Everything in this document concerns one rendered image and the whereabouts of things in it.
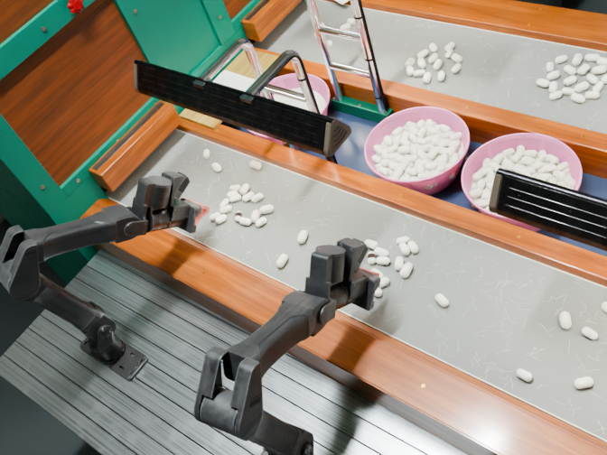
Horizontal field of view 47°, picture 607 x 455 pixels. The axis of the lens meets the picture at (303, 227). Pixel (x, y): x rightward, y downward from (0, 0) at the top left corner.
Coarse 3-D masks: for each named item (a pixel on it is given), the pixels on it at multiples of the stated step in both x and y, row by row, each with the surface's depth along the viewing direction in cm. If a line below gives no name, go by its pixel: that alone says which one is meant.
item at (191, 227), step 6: (168, 210) 162; (192, 210) 164; (198, 210) 165; (192, 216) 164; (174, 222) 163; (180, 222) 165; (186, 222) 166; (192, 222) 165; (186, 228) 166; (192, 228) 165
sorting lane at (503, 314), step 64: (128, 192) 198; (192, 192) 191; (256, 192) 184; (320, 192) 178; (256, 256) 170; (448, 256) 154; (512, 256) 150; (384, 320) 149; (448, 320) 144; (512, 320) 140; (576, 320) 137; (512, 384) 132
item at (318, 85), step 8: (272, 80) 208; (280, 80) 209; (288, 80) 209; (296, 80) 208; (312, 80) 206; (320, 80) 202; (288, 88) 210; (320, 88) 204; (328, 88) 198; (328, 96) 196; (328, 104) 195; (264, 136) 193
